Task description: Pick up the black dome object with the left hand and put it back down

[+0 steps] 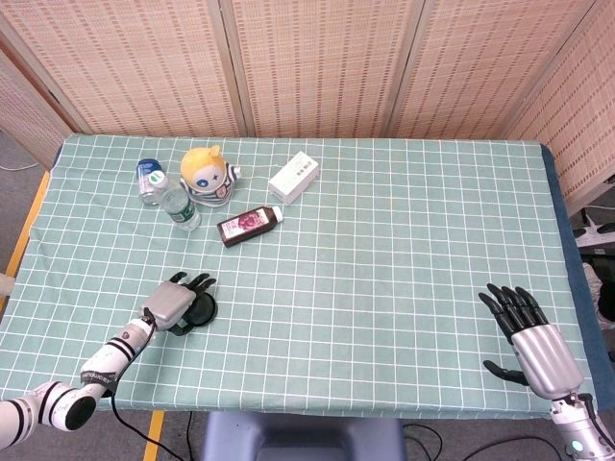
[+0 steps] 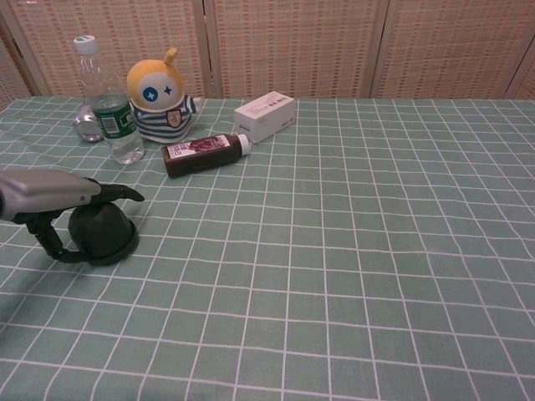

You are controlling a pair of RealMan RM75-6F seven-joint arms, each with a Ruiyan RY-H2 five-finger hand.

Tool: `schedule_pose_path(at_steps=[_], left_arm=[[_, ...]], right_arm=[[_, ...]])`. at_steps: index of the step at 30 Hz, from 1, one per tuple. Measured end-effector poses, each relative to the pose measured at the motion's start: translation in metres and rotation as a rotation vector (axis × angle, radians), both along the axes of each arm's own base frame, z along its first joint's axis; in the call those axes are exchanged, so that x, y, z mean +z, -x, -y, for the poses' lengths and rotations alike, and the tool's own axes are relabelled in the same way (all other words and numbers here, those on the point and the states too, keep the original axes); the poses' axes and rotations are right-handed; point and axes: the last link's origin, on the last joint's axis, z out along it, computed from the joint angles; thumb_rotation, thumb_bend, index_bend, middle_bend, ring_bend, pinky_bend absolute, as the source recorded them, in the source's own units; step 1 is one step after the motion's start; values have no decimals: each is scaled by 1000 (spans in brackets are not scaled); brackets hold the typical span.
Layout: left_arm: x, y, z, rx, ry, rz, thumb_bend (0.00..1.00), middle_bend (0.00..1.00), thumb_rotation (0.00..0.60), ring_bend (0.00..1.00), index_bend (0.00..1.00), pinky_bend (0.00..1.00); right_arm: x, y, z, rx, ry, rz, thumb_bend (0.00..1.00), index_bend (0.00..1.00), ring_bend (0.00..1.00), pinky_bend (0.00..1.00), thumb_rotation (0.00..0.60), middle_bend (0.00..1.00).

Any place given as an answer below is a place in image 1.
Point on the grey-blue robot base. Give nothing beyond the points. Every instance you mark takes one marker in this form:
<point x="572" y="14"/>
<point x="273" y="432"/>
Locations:
<point x="298" y="437"/>

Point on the black bag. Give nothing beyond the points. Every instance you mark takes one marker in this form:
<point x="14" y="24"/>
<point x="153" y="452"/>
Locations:
<point x="590" y="269"/>

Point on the person's beige trouser leg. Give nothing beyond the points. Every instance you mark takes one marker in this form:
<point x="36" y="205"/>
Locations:
<point x="5" y="284"/>

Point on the yellow plush doll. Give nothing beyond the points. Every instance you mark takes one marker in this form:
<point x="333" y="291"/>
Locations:
<point x="204" y="173"/>

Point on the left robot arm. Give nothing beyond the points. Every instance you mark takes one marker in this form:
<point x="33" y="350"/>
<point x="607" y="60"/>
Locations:
<point x="110" y="355"/>

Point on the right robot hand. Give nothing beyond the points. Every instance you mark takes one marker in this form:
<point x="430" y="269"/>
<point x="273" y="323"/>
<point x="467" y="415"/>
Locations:
<point x="548" y="357"/>

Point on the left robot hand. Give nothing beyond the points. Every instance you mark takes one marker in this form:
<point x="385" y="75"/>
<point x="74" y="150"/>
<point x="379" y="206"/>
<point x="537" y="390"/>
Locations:
<point x="168" y="305"/>

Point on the bamboo folding screen panel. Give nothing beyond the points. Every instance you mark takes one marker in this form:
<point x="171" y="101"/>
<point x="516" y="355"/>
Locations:
<point x="581" y="120"/>
<point x="134" y="67"/>
<point x="480" y="67"/>
<point x="24" y="120"/>
<point x="322" y="67"/>

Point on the clear water bottle green label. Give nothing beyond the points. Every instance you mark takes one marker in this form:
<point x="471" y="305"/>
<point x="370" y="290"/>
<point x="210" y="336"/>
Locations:
<point x="180" y="206"/>

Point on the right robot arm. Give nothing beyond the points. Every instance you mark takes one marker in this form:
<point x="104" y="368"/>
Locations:
<point x="574" y="432"/>

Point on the white carton box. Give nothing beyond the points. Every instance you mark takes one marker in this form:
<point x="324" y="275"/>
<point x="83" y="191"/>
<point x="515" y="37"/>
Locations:
<point x="293" y="180"/>

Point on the dark juice bottle white cap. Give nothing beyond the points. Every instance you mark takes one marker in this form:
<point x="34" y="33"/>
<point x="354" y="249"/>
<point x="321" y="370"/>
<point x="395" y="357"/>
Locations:
<point x="245" y="225"/>

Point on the blue soda can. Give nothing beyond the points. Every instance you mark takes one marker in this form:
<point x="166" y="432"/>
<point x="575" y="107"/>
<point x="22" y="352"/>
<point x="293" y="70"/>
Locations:
<point x="146" y="175"/>

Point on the dark blue table cover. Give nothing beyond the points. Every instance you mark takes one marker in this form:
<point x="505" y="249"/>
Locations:
<point x="576" y="269"/>

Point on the green checkered tablecloth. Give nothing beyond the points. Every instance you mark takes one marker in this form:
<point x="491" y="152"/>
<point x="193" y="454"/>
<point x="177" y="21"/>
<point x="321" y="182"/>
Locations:
<point x="360" y="288"/>

